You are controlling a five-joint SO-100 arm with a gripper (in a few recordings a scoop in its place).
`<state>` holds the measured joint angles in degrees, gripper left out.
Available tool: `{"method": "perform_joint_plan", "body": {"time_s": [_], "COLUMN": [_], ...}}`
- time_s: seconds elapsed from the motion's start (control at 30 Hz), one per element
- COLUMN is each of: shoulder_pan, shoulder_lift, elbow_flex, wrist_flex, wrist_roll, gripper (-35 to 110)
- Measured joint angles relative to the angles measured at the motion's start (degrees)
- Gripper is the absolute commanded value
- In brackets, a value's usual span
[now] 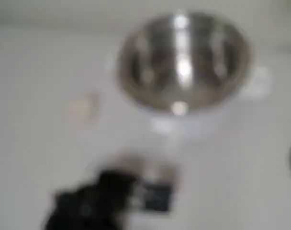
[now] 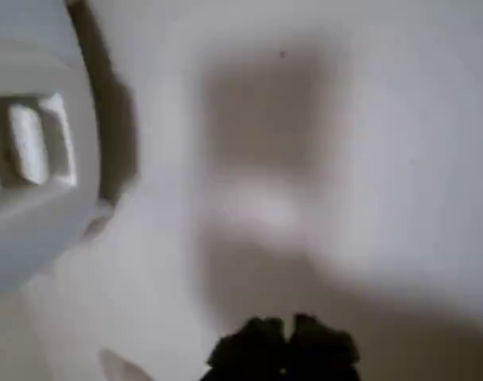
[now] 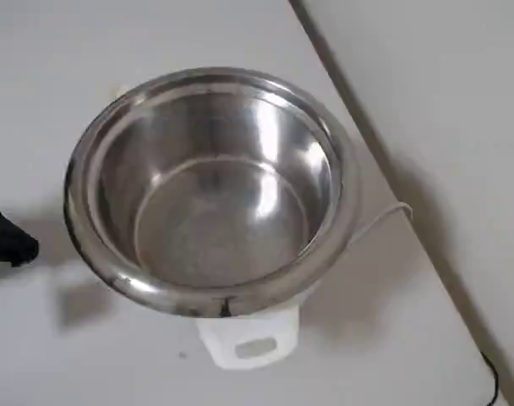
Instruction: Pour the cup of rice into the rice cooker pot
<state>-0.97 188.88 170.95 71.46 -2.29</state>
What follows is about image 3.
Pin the white rice cooker body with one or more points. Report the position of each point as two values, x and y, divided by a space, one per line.
278 327

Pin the steel inner pot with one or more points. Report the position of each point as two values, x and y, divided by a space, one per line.
223 220

